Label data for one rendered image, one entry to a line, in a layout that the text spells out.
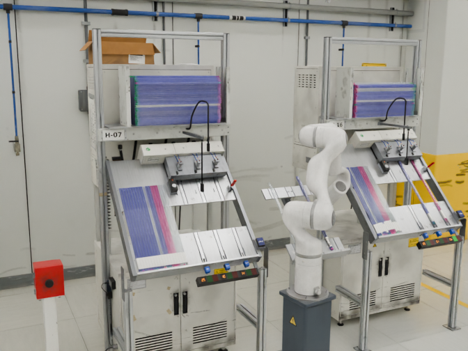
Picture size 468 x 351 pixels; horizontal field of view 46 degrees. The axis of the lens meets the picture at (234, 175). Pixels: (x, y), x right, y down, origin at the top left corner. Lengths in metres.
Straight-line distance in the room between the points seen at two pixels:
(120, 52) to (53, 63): 1.20
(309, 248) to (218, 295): 1.00
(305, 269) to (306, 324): 0.24
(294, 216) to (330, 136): 0.41
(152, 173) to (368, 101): 1.52
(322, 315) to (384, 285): 1.46
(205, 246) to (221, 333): 0.70
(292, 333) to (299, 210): 0.57
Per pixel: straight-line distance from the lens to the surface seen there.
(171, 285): 3.18
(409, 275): 4.12
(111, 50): 3.36
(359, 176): 3.61
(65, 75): 4.50
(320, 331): 2.62
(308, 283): 2.52
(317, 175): 2.49
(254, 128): 5.03
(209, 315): 3.34
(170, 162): 3.11
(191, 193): 3.09
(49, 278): 2.80
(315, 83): 3.79
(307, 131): 2.60
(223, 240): 2.97
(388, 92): 3.86
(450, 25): 5.64
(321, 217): 2.41
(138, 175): 3.09
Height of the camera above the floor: 1.70
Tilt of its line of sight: 11 degrees down
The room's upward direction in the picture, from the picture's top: straight up
